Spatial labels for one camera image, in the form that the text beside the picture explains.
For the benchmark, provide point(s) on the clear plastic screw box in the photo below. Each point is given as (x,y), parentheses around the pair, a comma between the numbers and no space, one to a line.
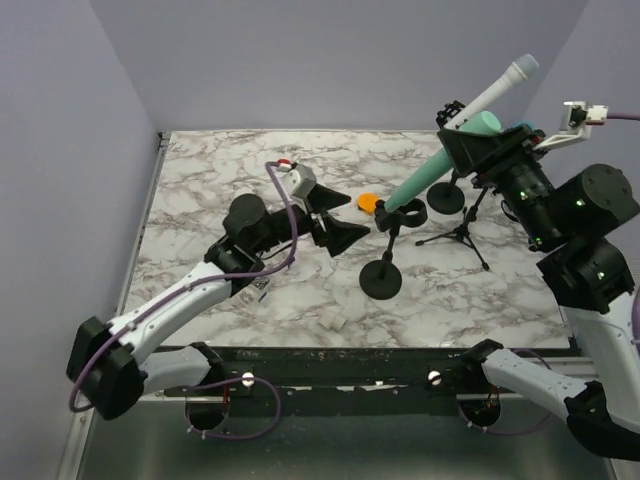
(256,291)

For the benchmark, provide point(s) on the black round-base microphone stand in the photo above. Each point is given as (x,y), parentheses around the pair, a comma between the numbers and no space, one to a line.
(381,279)

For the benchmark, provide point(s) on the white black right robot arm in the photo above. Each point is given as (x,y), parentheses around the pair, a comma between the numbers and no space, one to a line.
(587,275)

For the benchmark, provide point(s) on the white microphone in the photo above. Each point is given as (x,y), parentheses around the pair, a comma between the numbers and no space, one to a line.
(517,73)

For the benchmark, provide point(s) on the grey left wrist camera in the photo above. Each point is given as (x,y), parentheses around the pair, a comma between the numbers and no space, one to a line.
(297,179)

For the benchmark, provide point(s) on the black shock-mount tripod stand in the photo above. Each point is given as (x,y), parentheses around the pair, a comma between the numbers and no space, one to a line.
(461,233)

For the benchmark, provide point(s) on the black shock-mount stand round base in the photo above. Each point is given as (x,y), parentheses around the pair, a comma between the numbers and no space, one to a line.
(446,197)

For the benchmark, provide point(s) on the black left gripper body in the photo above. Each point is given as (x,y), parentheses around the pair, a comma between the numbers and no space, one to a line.
(282,229)

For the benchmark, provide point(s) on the mint green microphone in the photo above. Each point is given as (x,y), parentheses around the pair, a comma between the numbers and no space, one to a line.
(483,123)

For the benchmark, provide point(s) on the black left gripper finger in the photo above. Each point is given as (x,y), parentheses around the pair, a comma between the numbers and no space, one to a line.
(339,235)
(322,198)

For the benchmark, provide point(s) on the small white plastic fitting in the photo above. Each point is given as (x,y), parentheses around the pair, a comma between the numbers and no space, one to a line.
(332,321)

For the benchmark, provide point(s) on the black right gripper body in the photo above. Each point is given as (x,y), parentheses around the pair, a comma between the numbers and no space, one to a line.
(515,166)

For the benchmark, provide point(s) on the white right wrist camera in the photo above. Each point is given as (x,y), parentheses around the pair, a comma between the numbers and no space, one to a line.
(577,121)

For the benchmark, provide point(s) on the orange tape measure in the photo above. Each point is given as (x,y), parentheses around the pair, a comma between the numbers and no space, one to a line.
(367,202)

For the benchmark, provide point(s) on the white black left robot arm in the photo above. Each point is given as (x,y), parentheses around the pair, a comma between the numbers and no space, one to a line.
(106,363)

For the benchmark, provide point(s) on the blue microphone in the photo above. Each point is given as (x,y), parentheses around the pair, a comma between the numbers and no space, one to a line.
(524,123)

